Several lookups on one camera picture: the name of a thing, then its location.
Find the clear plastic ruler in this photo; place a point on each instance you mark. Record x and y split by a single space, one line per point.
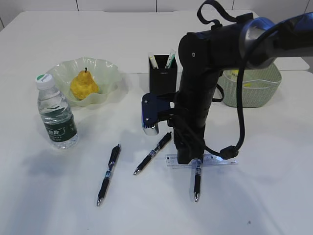
208 160

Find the black gel pen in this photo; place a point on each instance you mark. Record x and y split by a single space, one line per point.
111 164
153 152
197 180

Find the black square pen holder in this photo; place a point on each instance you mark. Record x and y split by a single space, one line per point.
162 80

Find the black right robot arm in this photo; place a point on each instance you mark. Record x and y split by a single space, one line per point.
253 44

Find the yellow pear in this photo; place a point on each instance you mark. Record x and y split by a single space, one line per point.
83 85

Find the yellow utility knife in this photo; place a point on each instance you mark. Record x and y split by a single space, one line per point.
153 60

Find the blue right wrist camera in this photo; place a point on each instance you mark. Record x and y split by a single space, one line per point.
155 109

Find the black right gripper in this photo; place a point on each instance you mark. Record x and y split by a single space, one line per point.
189 130

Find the green wavy glass plate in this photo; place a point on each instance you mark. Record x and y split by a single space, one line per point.
104 73

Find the green woven plastic basket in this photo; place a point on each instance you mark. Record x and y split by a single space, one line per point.
264 83

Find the clear water bottle green label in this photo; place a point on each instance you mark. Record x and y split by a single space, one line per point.
56 113

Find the green utility knife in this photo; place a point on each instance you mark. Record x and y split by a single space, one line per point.
170 59

